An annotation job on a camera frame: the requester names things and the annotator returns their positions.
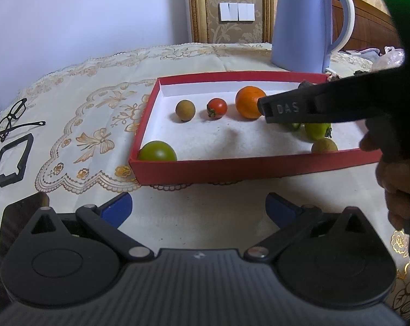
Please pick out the black square frame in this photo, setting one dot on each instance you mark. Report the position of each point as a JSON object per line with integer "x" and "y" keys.
{"x": 25, "y": 152}

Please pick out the white wall switch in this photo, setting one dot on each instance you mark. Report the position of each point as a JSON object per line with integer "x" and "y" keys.
{"x": 237, "y": 11}

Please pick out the brown longan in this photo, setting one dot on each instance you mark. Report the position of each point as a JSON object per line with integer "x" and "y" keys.
{"x": 323, "y": 146}
{"x": 185, "y": 110}

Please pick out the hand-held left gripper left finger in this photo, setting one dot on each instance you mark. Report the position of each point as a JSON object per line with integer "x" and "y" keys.
{"x": 118, "y": 207}

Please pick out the wooden headboard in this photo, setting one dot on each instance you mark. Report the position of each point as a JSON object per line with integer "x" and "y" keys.
{"x": 371, "y": 23}

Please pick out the blue electric kettle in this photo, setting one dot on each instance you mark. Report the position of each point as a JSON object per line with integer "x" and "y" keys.
{"x": 300, "y": 27}

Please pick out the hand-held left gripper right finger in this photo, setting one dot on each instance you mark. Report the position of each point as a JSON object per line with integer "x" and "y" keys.
{"x": 280, "y": 207}

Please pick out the person's right hand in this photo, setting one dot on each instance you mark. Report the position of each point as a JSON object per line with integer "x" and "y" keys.
{"x": 396, "y": 197}

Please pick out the red cherry tomato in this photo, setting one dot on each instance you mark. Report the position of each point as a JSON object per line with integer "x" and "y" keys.
{"x": 216, "y": 108}

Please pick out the gold wall moulding frame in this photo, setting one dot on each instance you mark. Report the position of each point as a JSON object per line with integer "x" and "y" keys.
{"x": 198, "y": 6}

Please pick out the green tomato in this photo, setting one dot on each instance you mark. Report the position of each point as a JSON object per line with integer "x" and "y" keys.
{"x": 157, "y": 151}
{"x": 317, "y": 130}

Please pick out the plastic bag of longans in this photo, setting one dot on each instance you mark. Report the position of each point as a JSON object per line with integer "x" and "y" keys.
{"x": 390, "y": 57}

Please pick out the orange tangerine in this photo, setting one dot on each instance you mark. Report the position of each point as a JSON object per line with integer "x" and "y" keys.
{"x": 249, "y": 103}

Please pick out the black eyeglasses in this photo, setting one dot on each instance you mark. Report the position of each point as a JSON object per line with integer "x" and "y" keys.
{"x": 8, "y": 119}

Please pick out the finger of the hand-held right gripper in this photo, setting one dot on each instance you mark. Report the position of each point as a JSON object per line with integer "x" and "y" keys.
{"x": 293, "y": 108}

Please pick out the red cardboard box tray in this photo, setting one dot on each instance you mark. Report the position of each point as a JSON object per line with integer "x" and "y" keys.
{"x": 225, "y": 135}

